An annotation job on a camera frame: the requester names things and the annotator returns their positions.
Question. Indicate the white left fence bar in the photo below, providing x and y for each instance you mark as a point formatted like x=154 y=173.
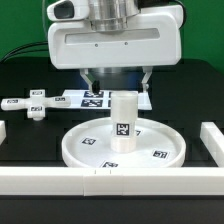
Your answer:
x=2 y=131

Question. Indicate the white round table top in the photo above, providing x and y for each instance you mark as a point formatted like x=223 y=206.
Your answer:
x=101 y=144

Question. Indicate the white cross-shaped table base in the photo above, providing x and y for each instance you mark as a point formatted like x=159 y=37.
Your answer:
x=35 y=104

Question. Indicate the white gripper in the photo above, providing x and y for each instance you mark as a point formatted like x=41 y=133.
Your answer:
x=88 y=34

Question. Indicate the white marker plate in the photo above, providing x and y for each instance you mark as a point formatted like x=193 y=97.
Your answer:
x=84 y=99

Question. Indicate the white right fence bar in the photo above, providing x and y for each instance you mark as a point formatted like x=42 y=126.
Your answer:
x=213 y=139

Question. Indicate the white fence bar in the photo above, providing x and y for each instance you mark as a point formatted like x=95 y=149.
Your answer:
x=105 y=181
x=213 y=139
x=2 y=131

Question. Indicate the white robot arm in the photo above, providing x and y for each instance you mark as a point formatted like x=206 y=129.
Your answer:
x=89 y=34

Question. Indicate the white front fence bar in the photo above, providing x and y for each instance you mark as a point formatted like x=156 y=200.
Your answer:
x=105 y=181

